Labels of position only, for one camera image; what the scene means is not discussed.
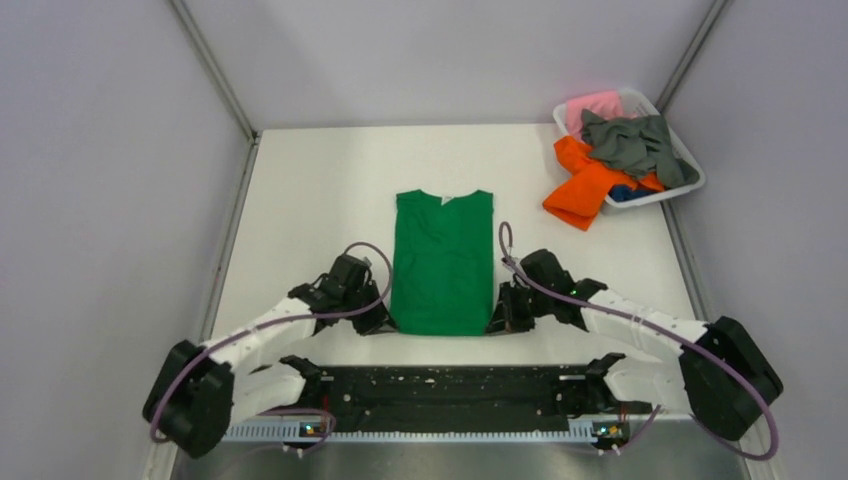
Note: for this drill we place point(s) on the orange t shirt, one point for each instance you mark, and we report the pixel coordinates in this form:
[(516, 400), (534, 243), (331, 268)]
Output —
[(578, 201)]

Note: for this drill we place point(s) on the white slotted cable duct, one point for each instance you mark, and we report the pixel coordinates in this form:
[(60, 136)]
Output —
[(283, 431)]

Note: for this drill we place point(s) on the blue t shirt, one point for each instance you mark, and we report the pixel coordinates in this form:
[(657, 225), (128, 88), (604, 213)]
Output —
[(623, 193)]

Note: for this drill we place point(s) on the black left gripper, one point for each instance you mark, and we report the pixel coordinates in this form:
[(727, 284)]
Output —
[(380, 321)]

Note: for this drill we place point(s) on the pink t shirt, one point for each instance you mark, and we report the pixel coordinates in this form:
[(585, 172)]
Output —
[(605, 104)]

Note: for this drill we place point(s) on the grey t shirt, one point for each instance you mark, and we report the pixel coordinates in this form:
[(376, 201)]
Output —
[(638, 147)]

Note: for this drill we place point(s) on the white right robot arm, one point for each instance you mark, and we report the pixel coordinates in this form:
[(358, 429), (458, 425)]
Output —
[(669, 351)]

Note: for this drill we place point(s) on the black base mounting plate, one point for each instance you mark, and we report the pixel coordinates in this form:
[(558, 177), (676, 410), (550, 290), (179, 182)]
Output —
[(460, 399)]

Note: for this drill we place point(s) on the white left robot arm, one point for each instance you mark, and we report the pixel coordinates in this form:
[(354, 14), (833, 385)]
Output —
[(232, 364)]

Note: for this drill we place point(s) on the aluminium frame rail left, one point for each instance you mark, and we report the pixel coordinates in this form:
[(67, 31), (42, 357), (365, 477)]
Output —
[(228, 203)]

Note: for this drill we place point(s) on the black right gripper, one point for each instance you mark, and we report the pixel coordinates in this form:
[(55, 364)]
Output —
[(505, 315)]

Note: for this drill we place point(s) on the green t shirt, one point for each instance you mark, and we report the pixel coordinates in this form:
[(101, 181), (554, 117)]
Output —
[(444, 274)]

